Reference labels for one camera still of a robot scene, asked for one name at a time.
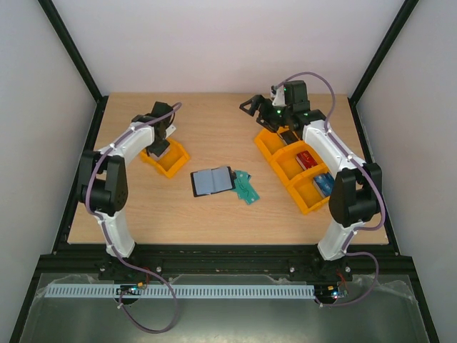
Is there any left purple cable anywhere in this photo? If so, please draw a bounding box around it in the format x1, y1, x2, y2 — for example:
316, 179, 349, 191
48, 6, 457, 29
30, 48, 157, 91
85, 101, 183, 334

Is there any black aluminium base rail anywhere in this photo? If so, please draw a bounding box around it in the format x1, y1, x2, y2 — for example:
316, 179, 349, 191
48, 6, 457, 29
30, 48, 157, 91
34, 244, 418, 284

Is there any white slotted cable duct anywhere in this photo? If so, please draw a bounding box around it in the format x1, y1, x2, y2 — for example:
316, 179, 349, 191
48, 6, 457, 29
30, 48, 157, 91
44, 284, 315, 299

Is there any right black frame post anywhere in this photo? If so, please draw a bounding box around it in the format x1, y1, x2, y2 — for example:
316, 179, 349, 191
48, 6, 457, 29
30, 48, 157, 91
348, 0, 421, 106

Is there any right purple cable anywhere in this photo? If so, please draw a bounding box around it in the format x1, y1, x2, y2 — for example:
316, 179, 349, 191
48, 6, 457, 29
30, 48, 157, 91
273, 71, 388, 309

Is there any blue card in bin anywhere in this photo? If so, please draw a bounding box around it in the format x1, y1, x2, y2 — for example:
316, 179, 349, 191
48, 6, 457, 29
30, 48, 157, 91
313, 172, 335, 198

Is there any left black frame post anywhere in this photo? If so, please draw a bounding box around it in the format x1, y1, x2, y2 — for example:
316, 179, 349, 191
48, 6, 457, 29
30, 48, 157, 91
37, 0, 109, 104

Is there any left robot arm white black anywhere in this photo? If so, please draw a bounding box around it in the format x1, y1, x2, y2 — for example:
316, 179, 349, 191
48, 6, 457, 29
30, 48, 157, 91
76, 101, 182, 258

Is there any red card in bin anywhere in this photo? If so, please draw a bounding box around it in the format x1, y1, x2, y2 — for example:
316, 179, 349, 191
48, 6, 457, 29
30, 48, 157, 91
296, 150, 318, 170

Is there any black frame post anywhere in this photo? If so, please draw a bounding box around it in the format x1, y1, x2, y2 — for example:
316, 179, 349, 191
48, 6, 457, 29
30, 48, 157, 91
37, 0, 109, 104
348, 0, 421, 106

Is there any yellow three-compartment bin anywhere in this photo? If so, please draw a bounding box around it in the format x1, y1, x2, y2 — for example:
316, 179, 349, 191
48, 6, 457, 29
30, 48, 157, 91
254, 128, 329, 214

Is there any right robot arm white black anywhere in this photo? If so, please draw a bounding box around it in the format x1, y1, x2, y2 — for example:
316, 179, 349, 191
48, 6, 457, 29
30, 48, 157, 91
239, 76, 386, 280

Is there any black item in bin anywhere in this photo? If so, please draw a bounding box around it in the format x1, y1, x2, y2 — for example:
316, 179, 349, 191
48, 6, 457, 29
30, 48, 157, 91
279, 131, 298, 145

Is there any purple cable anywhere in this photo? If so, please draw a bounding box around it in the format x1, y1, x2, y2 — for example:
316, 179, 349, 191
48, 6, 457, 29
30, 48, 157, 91
85, 101, 183, 334
273, 71, 388, 309

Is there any small yellow bin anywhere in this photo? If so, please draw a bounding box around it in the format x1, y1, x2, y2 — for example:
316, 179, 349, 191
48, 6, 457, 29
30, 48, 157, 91
139, 139, 191, 179

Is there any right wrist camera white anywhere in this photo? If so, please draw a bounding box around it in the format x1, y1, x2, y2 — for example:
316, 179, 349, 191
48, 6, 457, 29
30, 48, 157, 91
271, 85, 286, 107

